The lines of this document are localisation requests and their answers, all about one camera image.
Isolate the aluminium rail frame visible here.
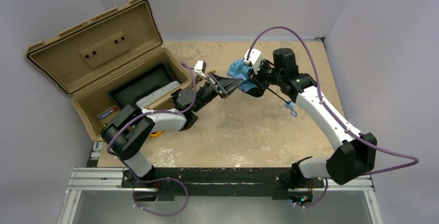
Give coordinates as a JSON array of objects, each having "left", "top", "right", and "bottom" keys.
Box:
[{"left": 56, "top": 133, "right": 383, "bottom": 224}]

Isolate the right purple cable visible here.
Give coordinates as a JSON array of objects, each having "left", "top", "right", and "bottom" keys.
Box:
[{"left": 246, "top": 26, "right": 420, "bottom": 210}]

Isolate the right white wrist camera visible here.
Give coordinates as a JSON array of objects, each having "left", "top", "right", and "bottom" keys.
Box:
[{"left": 243, "top": 49, "right": 265, "bottom": 74}]

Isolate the grey box in toolbox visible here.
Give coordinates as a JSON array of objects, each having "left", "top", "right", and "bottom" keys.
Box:
[{"left": 136, "top": 81, "right": 180, "bottom": 109}]

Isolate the tan plastic toolbox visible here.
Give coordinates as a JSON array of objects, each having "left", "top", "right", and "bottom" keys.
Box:
[{"left": 26, "top": 0, "right": 192, "bottom": 141}]

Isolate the black toolbox tray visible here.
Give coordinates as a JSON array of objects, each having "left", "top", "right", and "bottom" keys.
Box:
[{"left": 108, "top": 62, "right": 178, "bottom": 109}]

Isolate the yellow tape measure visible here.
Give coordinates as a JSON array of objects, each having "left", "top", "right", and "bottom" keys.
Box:
[{"left": 149, "top": 131, "right": 163, "bottom": 138}]

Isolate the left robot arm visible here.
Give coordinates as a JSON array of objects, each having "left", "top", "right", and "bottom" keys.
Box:
[{"left": 101, "top": 72, "right": 245, "bottom": 181}]

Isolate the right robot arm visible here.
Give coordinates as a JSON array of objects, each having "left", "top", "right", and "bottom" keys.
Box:
[{"left": 243, "top": 48, "right": 377, "bottom": 185}]

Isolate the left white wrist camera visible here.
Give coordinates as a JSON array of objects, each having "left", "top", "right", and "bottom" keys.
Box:
[{"left": 193, "top": 60, "right": 207, "bottom": 78}]

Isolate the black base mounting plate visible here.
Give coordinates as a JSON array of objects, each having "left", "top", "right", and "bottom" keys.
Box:
[{"left": 121, "top": 167, "right": 324, "bottom": 201}]

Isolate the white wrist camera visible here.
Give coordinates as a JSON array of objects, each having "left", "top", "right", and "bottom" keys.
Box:
[
  {"left": 193, "top": 60, "right": 207, "bottom": 78},
  {"left": 243, "top": 49, "right": 265, "bottom": 74}
]

